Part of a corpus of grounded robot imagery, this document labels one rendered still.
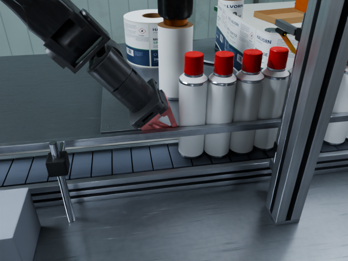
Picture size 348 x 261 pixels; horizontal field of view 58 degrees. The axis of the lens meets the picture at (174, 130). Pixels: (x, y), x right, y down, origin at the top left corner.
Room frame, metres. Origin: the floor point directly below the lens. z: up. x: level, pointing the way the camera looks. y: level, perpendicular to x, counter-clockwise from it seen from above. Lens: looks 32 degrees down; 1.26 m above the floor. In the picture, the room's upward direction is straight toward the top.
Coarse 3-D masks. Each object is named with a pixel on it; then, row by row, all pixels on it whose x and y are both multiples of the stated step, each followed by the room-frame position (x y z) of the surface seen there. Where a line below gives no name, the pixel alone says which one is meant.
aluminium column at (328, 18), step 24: (312, 0) 0.41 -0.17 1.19; (336, 0) 0.38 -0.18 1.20; (312, 24) 0.40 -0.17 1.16; (336, 24) 0.38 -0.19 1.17; (312, 48) 0.39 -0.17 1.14; (336, 48) 0.39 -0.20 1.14; (312, 72) 0.38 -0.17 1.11; (336, 72) 0.38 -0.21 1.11; (288, 96) 0.42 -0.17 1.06; (312, 96) 0.38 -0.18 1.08; (336, 96) 0.38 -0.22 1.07; (288, 120) 0.40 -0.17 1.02; (312, 120) 0.39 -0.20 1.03; (288, 144) 0.39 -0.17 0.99; (312, 144) 0.38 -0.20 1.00; (288, 168) 0.38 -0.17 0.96; (312, 168) 0.38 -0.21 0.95; (288, 192) 0.38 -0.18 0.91; (288, 216) 0.39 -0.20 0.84
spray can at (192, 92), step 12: (192, 60) 0.51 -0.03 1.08; (192, 72) 0.51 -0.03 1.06; (180, 84) 0.51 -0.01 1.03; (192, 84) 0.50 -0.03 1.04; (204, 84) 0.51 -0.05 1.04; (180, 96) 0.51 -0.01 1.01; (192, 96) 0.50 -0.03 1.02; (204, 96) 0.51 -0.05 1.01; (180, 108) 0.51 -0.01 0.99; (192, 108) 0.50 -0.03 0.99; (204, 108) 0.51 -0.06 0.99; (180, 120) 0.51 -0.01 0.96; (192, 120) 0.50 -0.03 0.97; (204, 120) 0.51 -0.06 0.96; (180, 144) 0.51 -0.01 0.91; (192, 144) 0.50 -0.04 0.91; (192, 156) 0.50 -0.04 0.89
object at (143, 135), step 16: (176, 128) 0.48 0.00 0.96; (192, 128) 0.48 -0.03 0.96; (208, 128) 0.48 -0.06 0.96; (224, 128) 0.49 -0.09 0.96; (240, 128) 0.49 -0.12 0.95; (256, 128) 0.50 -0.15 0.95; (0, 144) 0.43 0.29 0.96; (16, 144) 0.43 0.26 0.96; (32, 144) 0.43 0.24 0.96; (48, 144) 0.44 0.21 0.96; (80, 144) 0.45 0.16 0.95
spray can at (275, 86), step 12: (276, 48) 0.55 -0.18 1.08; (276, 60) 0.54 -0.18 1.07; (264, 72) 0.55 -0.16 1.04; (276, 72) 0.53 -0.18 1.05; (288, 72) 0.55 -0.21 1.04; (264, 84) 0.54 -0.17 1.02; (276, 84) 0.53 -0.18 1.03; (264, 96) 0.53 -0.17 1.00; (276, 96) 0.53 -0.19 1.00; (264, 108) 0.53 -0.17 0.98; (276, 108) 0.53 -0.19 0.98; (264, 132) 0.53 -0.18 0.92; (276, 132) 0.53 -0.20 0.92; (264, 144) 0.53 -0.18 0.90
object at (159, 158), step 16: (160, 144) 0.55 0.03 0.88; (176, 144) 0.55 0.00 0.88; (0, 160) 0.50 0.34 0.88; (16, 160) 0.50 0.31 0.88; (32, 160) 0.50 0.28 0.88; (80, 160) 0.50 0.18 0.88; (96, 160) 0.50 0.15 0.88; (112, 160) 0.50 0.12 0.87; (128, 160) 0.50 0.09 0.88; (144, 160) 0.50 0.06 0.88; (160, 160) 0.50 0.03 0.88; (176, 160) 0.50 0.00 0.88; (192, 160) 0.50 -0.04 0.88; (208, 160) 0.50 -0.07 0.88; (224, 160) 0.50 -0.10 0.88; (240, 160) 0.50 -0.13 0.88; (0, 176) 0.45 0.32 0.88; (16, 176) 0.45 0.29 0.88; (32, 176) 0.45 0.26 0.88; (48, 176) 0.45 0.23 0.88; (80, 176) 0.45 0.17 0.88; (96, 176) 0.45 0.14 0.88
